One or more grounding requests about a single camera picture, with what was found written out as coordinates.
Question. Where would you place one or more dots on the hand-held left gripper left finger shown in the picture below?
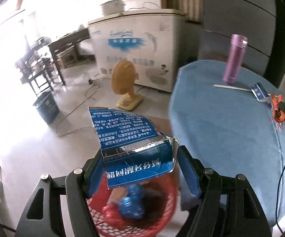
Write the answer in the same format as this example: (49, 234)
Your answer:
(95, 175)

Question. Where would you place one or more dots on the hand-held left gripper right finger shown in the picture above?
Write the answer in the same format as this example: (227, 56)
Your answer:
(189, 172)

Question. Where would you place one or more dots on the orange candy wrapper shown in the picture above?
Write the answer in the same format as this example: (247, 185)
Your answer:
(276, 103)

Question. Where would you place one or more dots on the small blue silver packet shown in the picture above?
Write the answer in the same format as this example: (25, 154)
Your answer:
(259, 91)

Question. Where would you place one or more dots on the toothpaste carton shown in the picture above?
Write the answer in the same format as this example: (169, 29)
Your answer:
(132, 163)

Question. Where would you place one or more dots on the red mesh basket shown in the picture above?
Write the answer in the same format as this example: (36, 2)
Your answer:
(100, 214)

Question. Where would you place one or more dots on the blue plastic bag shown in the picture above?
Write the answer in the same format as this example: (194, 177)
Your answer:
(131, 202)

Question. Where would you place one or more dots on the blue tablecloth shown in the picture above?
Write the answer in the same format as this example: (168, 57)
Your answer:
(218, 133)

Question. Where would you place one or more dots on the thin white stick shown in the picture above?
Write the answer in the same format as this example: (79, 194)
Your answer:
(231, 87)

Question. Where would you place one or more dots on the purple thermos bottle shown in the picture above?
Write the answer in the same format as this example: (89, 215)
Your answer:
(233, 61)

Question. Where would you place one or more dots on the dark blue bin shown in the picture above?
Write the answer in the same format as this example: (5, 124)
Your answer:
(46, 106)

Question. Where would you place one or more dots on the yellow floor fan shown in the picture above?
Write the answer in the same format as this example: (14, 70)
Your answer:
(122, 79)

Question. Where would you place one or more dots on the large grey cabinet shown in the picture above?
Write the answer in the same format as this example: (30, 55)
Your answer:
(243, 12)

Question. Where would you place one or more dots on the dark wooden chair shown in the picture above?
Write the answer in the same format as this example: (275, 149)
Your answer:
(36, 71)

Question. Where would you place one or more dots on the cardboard box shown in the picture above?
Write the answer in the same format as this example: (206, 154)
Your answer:
(68, 58)

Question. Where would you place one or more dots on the white chest freezer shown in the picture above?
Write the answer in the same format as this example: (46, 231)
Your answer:
(132, 54)

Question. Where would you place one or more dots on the dark wooden table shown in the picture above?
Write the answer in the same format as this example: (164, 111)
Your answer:
(68, 38)

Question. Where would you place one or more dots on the white rice cooker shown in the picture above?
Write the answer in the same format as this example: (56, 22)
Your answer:
(111, 7)

